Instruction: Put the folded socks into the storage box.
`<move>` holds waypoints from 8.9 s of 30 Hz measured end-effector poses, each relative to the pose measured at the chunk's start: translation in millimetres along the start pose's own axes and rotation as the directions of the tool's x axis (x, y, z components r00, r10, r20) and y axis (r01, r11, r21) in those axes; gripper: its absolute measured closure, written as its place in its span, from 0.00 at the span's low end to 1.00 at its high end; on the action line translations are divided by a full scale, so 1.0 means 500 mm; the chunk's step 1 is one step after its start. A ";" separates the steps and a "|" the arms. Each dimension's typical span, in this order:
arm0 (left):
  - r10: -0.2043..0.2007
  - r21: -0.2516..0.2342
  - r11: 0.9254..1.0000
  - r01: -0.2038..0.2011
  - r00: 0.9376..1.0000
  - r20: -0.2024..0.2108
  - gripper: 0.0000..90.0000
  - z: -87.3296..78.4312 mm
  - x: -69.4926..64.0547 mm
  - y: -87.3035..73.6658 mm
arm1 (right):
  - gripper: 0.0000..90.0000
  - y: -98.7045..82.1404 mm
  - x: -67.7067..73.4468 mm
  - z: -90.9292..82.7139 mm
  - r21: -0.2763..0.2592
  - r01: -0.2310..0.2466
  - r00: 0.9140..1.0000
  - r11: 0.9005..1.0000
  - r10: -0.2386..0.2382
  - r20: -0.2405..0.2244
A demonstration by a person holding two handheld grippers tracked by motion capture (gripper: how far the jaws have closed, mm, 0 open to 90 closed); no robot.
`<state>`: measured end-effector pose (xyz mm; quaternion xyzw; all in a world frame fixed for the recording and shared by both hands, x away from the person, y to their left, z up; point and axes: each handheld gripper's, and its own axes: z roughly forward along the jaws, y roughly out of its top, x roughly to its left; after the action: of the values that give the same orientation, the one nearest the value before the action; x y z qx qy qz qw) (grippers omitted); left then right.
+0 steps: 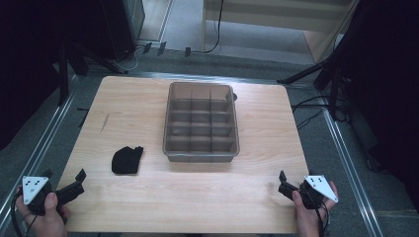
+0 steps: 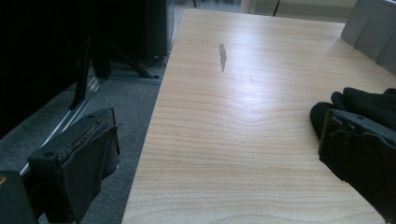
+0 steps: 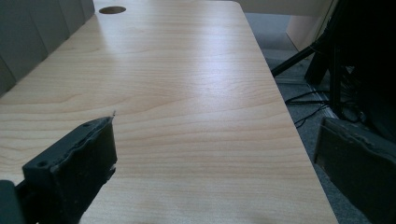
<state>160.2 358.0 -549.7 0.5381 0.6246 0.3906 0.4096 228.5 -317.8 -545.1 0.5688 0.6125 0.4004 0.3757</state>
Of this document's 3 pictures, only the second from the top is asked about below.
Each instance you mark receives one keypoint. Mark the black cloth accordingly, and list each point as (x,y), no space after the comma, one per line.
(367,104)

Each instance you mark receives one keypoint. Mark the black stand strut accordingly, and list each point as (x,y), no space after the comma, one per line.
(130,62)

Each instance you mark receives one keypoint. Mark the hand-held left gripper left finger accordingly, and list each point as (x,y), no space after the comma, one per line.
(77,161)

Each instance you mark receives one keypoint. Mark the black stand leg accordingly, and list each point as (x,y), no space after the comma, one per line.
(81,74)

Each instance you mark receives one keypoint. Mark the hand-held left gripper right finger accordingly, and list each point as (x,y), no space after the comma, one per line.
(361,155)

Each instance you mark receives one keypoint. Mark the silver floor rail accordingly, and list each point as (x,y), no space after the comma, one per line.
(70,116)

